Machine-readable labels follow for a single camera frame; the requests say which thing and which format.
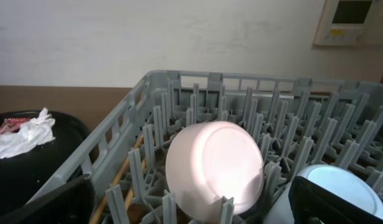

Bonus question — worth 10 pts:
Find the wooden chopstick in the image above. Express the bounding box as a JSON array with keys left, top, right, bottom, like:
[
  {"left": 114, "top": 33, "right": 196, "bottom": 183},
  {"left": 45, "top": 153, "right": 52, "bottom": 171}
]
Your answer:
[{"left": 88, "top": 133, "right": 145, "bottom": 224}]

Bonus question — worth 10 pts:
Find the white wall control panel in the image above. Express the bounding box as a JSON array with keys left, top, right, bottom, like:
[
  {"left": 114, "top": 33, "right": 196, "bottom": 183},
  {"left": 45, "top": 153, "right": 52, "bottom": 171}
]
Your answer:
[{"left": 314, "top": 0, "right": 383, "bottom": 47}]

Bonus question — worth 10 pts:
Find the round black tray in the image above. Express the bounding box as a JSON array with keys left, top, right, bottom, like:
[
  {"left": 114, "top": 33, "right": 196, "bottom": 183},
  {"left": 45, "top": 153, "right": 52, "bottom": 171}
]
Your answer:
[{"left": 0, "top": 111, "right": 90, "bottom": 217}]

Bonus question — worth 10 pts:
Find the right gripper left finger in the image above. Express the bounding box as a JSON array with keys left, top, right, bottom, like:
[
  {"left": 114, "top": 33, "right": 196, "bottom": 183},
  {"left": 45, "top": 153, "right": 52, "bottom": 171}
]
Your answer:
[{"left": 0, "top": 174, "right": 96, "bottom": 224}]

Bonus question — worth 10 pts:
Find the grey dishwasher rack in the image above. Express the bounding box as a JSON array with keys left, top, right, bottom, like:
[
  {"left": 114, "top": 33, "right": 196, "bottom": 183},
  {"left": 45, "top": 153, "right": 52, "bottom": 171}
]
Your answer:
[{"left": 35, "top": 70, "right": 383, "bottom": 223}]

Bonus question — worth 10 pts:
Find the white tissue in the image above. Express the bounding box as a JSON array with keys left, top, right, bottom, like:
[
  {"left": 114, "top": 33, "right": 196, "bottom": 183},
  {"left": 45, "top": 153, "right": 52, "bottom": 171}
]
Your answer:
[{"left": 0, "top": 108, "right": 55, "bottom": 159}]

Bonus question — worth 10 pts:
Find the white bowl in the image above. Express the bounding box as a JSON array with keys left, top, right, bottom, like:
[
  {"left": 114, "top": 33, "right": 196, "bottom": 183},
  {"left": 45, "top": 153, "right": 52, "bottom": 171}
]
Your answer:
[{"left": 165, "top": 121, "right": 264, "bottom": 222}]

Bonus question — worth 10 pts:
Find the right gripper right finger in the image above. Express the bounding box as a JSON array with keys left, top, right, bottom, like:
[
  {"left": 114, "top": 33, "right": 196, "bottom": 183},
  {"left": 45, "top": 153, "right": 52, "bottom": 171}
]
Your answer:
[{"left": 288, "top": 176, "right": 383, "bottom": 224}]

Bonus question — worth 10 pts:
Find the red snack wrapper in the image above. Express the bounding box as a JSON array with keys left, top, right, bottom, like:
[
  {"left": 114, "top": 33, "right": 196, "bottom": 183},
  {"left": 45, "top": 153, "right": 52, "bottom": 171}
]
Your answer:
[{"left": 0, "top": 118, "right": 30, "bottom": 135}]

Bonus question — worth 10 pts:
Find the blue cup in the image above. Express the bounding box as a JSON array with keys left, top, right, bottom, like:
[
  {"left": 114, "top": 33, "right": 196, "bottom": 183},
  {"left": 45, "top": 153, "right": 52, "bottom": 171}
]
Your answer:
[{"left": 263, "top": 165, "right": 383, "bottom": 224}]

